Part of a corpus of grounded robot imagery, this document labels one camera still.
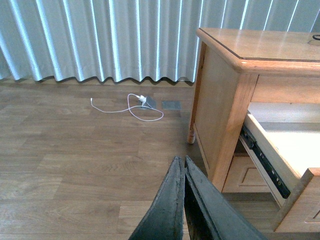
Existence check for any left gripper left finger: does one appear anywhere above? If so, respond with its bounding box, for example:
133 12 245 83
129 156 185 240

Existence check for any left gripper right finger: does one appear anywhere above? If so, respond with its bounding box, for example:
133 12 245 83
184 156 266 240

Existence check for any wooden drawer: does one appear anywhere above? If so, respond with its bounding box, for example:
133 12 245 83
239 112 320 233
222 155 270 193

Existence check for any wooden nightstand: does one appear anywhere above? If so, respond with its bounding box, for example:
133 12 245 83
186 27 320 235

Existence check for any closed floor socket cover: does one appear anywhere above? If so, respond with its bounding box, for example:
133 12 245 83
161 100 181 111

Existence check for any open floor socket box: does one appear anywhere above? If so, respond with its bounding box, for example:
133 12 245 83
138 95 157 109

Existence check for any grey pleated curtain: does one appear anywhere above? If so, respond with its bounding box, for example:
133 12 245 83
0 0 320 82

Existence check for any white charger with cable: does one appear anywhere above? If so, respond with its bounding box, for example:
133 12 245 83
90 93 164 122

